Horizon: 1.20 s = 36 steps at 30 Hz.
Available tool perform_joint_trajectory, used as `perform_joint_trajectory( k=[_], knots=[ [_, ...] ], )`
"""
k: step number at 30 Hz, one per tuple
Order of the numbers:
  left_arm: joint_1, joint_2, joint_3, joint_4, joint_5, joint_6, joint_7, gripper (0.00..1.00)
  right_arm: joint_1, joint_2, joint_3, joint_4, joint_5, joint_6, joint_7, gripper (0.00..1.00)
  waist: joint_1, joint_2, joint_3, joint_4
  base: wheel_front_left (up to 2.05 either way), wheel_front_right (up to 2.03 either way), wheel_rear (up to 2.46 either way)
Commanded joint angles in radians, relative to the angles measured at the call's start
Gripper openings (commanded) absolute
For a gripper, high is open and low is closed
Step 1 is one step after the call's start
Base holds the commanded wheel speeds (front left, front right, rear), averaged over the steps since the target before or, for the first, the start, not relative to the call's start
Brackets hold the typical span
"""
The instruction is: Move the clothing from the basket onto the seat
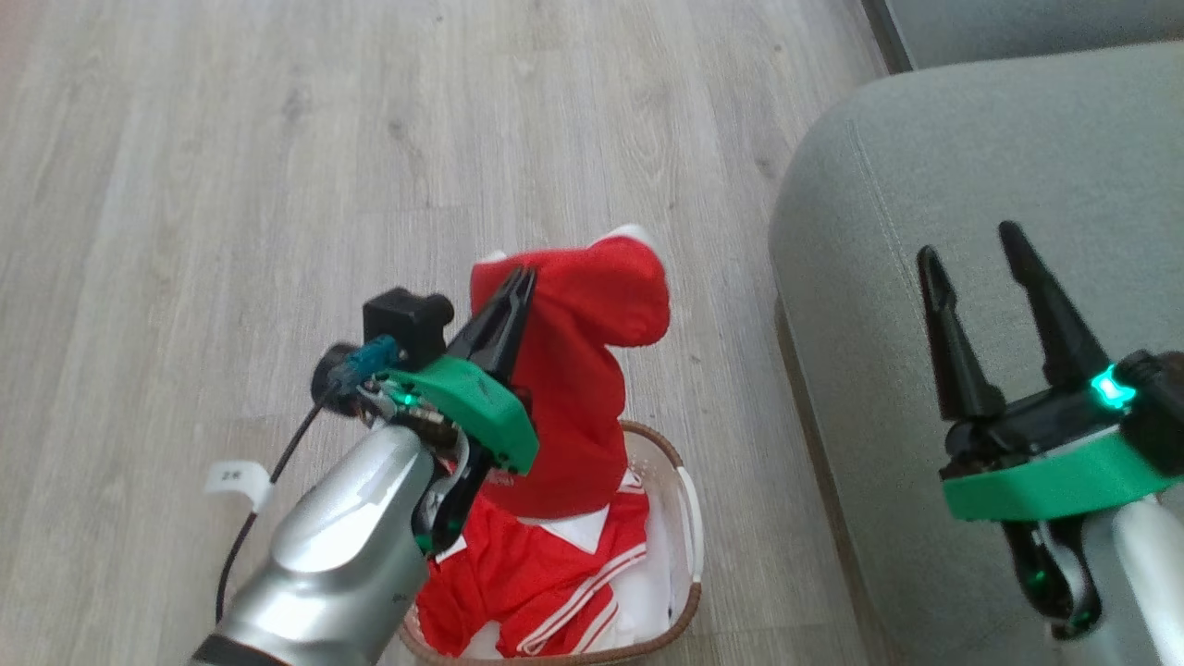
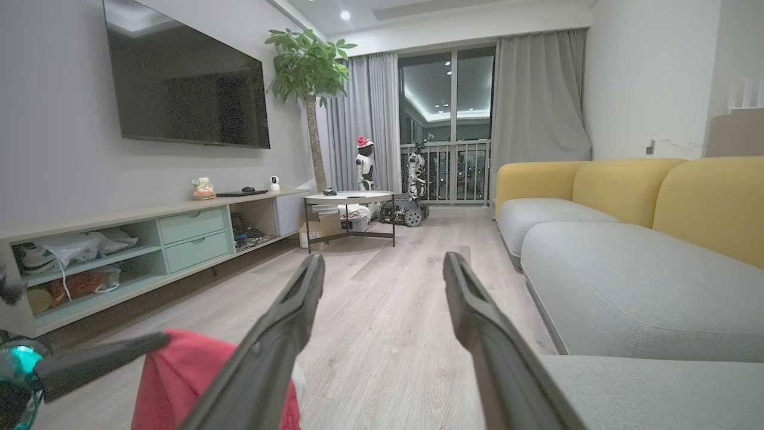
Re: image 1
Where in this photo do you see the long grey sofa seat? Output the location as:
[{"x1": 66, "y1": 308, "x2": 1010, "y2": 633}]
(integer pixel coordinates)
[{"x1": 860, "y1": 0, "x2": 1184, "y2": 73}]

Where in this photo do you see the white basket brown rim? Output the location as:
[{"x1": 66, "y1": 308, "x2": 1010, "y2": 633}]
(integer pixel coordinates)
[{"x1": 398, "y1": 418, "x2": 706, "y2": 666}]

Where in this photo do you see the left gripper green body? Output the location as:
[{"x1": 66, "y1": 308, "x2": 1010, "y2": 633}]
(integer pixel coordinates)
[{"x1": 356, "y1": 355, "x2": 541, "y2": 558}]

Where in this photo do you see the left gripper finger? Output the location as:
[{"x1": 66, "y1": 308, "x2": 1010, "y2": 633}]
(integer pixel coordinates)
[
  {"x1": 481, "y1": 266, "x2": 539, "y2": 382},
  {"x1": 448, "y1": 268, "x2": 524, "y2": 364}
]

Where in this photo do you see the grey sofa seat ottoman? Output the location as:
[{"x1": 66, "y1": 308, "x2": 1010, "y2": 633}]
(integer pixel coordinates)
[{"x1": 767, "y1": 41, "x2": 1184, "y2": 666}]

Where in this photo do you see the red white-striped garment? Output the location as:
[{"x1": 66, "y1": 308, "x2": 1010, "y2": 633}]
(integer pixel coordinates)
[{"x1": 416, "y1": 470, "x2": 653, "y2": 659}]

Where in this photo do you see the red hooded garment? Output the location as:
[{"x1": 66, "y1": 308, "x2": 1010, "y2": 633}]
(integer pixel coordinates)
[{"x1": 469, "y1": 224, "x2": 672, "y2": 520}]

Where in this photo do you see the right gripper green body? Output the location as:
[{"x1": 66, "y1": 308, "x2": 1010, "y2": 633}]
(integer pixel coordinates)
[{"x1": 941, "y1": 373, "x2": 1184, "y2": 641}]

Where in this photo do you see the thin black cable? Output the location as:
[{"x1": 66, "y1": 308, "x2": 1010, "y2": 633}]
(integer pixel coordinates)
[{"x1": 216, "y1": 384, "x2": 341, "y2": 623}]

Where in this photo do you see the white cable label tag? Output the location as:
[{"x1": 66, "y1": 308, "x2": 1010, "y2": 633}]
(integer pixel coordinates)
[{"x1": 204, "y1": 461, "x2": 276, "y2": 512}]

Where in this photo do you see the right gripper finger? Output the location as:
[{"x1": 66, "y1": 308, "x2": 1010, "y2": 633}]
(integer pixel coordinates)
[
  {"x1": 917, "y1": 245, "x2": 1006, "y2": 423},
  {"x1": 997, "y1": 221, "x2": 1113, "y2": 391}
]

